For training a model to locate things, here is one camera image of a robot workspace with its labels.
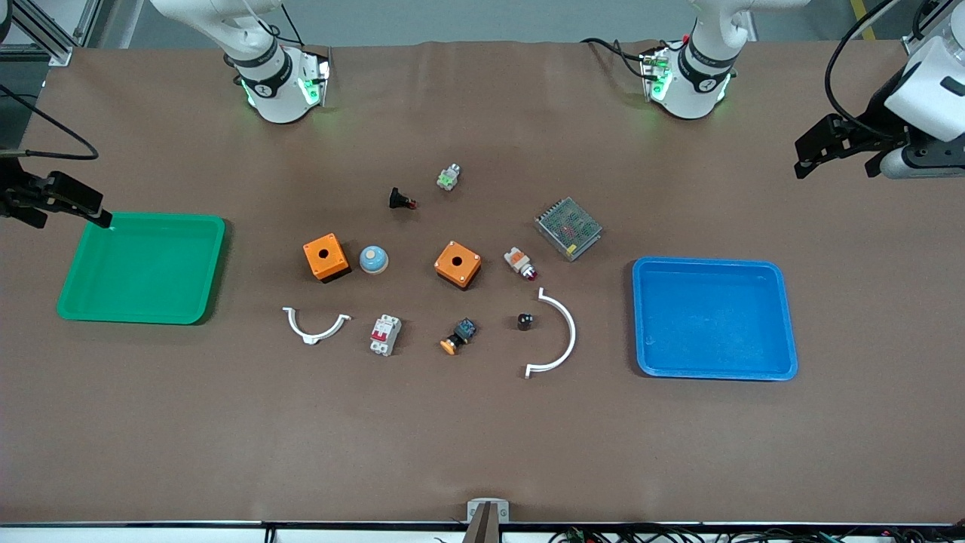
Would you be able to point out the orange push button switch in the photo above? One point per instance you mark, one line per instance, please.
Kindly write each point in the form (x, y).
(458, 336)

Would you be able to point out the large white curved clamp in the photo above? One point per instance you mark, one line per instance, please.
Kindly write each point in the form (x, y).
(571, 332)

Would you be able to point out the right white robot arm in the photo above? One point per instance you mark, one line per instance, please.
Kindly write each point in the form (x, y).
(275, 90)

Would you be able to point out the small black cylindrical capacitor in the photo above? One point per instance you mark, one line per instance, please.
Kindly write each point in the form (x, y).
(526, 321)

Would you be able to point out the small black red switch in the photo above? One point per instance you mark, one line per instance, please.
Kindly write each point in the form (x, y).
(398, 199)

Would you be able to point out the green plastic tray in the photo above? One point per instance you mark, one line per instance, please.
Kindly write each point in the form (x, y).
(139, 268)

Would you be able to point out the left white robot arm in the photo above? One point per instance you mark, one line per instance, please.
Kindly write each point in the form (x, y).
(697, 83)

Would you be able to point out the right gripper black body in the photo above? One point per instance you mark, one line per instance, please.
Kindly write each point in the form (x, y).
(16, 192)

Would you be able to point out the green white switch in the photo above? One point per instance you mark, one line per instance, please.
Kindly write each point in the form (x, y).
(448, 177)

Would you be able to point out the blue plastic tray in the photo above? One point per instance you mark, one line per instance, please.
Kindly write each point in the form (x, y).
(712, 320)

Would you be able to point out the red push button switch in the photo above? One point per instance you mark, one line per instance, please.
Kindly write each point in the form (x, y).
(517, 261)

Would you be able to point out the small white curved clamp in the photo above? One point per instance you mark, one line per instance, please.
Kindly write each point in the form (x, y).
(298, 328)

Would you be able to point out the white circuit breaker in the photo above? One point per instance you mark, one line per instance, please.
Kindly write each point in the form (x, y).
(385, 334)

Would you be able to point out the grey metal table bracket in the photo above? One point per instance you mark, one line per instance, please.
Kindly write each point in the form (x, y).
(488, 513)

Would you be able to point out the light blue dome buzzer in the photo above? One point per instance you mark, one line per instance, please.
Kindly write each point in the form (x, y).
(374, 259)

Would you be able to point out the aluminium frame profile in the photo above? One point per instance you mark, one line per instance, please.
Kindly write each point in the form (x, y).
(927, 30)
(45, 34)

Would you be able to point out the orange button box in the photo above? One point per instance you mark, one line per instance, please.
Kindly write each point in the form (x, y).
(457, 264)
(326, 258)

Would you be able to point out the metal mesh power supply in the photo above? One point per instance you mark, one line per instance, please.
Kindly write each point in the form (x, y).
(569, 226)

